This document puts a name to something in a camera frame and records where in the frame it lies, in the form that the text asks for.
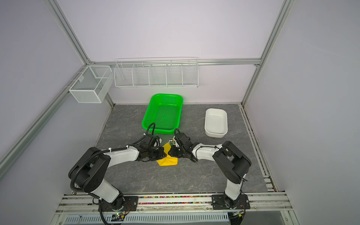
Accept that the yellow paper napkin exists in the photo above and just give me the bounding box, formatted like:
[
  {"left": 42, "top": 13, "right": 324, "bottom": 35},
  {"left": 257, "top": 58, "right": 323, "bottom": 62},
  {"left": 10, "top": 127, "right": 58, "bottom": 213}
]
[{"left": 157, "top": 143, "right": 178, "bottom": 167}]

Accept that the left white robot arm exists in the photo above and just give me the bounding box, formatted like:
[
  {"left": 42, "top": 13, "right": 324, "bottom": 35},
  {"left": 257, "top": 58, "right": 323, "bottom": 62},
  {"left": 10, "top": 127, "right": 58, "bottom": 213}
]
[{"left": 68, "top": 134, "right": 167, "bottom": 211}]

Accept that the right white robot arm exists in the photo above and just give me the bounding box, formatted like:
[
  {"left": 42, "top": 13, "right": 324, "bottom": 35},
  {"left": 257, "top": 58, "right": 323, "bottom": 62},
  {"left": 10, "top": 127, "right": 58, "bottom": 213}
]
[{"left": 169, "top": 128, "right": 252, "bottom": 211}]

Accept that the green plastic basket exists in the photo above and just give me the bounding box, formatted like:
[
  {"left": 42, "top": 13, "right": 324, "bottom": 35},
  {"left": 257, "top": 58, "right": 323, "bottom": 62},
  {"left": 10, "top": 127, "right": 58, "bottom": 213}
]
[{"left": 142, "top": 94, "right": 184, "bottom": 135}]

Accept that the white plastic tray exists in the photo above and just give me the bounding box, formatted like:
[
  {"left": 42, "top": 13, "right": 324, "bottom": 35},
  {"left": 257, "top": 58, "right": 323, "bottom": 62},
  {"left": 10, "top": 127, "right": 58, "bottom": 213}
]
[{"left": 204, "top": 108, "right": 228, "bottom": 138}]

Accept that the white wire wall rack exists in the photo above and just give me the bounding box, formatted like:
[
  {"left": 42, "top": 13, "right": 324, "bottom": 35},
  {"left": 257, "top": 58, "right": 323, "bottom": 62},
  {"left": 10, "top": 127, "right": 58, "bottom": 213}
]
[{"left": 114, "top": 57, "right": 199, "bottom": 88}]

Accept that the white mesh wall box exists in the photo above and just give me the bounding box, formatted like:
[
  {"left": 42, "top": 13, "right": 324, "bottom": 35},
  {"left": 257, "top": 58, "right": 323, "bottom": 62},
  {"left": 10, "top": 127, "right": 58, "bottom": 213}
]
[{"left": 69, "top": 65, "right": 114, "bottom": 104}]

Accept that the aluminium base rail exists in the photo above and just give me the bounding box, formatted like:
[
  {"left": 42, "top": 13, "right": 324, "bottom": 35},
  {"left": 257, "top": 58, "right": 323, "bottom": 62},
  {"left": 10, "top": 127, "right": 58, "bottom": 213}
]
[{"left": 51, "top": 192, "right": 299, "bottom": 225}]

